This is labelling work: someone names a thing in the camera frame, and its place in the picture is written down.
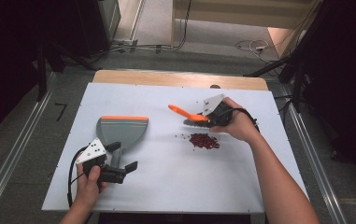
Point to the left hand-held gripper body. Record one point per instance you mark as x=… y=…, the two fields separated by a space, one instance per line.
x=93 y=151

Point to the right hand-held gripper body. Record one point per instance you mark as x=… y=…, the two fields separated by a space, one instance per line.
x=220 y=113

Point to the group of red beans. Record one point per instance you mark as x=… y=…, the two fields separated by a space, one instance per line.
x=205 y=140

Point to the grey dustpan with orange edge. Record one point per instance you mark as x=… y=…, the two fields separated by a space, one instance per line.
x=122 y=132

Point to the person's right hand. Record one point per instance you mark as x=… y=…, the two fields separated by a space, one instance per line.
x=239 y=126

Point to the person's left hand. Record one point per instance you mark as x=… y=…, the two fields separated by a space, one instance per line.
x=88 y=189

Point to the white work board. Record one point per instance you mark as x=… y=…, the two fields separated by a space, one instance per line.
x=172 y=186

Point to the wooden table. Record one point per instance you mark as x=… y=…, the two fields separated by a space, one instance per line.
x=172 y=79

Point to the black metal stand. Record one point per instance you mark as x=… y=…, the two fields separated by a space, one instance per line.
x=297 y=71
x=41 y=71

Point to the light brown panel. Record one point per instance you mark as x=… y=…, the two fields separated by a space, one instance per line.
x=280 y=39

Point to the black cabinet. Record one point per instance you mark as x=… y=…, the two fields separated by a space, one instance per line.
x=94 y=25

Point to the metal floor rail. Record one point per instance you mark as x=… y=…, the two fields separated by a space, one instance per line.
x=13 y=155
x=316 y=174

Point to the beige wooden frame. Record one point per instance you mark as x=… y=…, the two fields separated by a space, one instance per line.
x=244 y=17

